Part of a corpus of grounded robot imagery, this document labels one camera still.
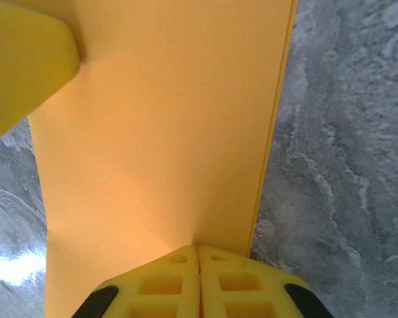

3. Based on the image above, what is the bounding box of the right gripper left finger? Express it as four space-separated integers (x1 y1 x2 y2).
71 244 202 318

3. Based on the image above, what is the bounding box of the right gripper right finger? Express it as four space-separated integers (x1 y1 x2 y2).
198 246 334 318

